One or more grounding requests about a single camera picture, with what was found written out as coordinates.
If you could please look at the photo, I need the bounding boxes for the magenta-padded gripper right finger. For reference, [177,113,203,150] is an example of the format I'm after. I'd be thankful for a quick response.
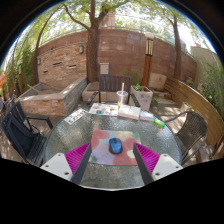
[132,142,184,186]

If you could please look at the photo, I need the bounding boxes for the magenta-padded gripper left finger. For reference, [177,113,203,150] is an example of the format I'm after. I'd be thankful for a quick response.
[40,141,94,186]

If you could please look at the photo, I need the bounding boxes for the blue computer mouse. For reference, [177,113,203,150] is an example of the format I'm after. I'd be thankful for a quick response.
[108,137,124,155]

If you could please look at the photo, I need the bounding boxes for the floral print mouse pad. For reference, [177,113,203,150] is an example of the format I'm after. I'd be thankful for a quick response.
[88,129,143,167]

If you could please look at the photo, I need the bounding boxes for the green plastic object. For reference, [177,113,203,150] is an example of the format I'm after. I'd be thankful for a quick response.
[153,117,166,128]

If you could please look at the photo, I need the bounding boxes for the black slatted patio chair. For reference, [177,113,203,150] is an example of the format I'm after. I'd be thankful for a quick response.
[1,99,54,167]

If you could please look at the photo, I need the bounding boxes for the white licence plate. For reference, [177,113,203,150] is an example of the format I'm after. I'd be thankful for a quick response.
[63,108,88,126]

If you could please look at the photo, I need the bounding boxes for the small pale book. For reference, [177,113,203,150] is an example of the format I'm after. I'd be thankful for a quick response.
[139,109,155,122]

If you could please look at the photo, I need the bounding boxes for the white book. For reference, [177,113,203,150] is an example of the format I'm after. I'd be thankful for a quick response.
[117,104,142,121]

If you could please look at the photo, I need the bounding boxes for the dark wicker patio chair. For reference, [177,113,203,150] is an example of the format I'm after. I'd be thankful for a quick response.
[163,110,208,166]

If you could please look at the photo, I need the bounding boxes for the colourful open magazine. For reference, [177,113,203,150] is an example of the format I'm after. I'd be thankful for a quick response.
[88,102,120,117]

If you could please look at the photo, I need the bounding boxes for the stone planter with plants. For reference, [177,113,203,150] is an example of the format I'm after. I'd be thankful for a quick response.
[129,83,154,112]

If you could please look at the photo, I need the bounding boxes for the clear plastic cup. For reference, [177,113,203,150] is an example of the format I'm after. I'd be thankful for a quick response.
[116,90,129,108]

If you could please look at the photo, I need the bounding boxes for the low concrete platform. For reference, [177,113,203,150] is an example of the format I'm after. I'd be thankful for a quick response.
[81,81,101,103]

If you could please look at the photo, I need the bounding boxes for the wooden slatted bench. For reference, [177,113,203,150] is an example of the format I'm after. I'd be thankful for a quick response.
[163,76,224,151]

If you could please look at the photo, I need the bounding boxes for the white drinking straw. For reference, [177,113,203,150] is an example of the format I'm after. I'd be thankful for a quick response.
[119,82,125,104]

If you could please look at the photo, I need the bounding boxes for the pale stone block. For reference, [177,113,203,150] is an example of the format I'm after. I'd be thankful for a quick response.
[148,72,168,92]

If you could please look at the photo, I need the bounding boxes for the dark wooden slatted chair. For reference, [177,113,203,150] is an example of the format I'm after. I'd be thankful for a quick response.
[87,74,141,108]

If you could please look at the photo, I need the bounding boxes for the thin leaning tree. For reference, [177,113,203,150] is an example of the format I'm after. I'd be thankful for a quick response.
[31,19,51,86]

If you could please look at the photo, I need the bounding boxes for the large forked tree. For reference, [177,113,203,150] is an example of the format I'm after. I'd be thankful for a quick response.
[63,0,118,84]

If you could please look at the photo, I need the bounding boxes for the slender tree trunk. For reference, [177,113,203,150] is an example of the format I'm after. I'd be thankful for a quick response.
[164,9,183,80]

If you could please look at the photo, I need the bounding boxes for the wooden garden lamp post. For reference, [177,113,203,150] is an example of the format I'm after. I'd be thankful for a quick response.
[141,32,155,88]

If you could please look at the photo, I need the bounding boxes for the grey wall utility box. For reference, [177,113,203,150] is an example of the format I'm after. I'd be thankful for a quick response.
[99,62,110,75]

